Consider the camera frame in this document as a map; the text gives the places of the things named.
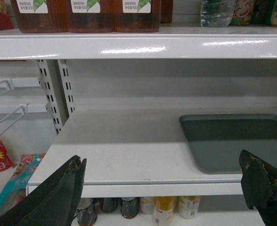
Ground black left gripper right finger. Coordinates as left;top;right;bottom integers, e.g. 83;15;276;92
239;150;277;226

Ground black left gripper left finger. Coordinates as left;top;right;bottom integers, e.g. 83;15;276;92
0;155;87;226

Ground grey rectangular tray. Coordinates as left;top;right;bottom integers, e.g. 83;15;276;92
179;113;277;174

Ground teal pink snack bag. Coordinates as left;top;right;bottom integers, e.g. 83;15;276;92
0;153;45;217

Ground dark soda bottle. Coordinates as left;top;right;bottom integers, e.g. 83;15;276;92
120;197;139;219

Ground yellow white drink can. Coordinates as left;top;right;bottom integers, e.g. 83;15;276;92
152;196;176;226

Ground white perforated shelf upright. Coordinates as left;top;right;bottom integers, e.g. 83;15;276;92
37;59;75;134

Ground white upper shelf board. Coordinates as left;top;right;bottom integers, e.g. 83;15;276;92
0;23;277;60

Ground green cartoon snack bag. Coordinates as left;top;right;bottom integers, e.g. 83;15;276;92
229;0;255;26

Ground clear water bottle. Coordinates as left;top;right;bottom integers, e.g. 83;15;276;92
200;0;236;27

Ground brown tea bottle left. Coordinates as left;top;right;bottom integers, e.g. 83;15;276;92
11;0;68;33

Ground brown tea bottle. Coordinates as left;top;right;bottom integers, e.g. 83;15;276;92
11;0;68;33
65;0;114;33
111;0;161;33

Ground brown tea bottle middle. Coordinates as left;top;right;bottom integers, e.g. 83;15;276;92
65;0;114;33

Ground brown tea bottle right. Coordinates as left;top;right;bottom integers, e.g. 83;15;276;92
111;0;161;33

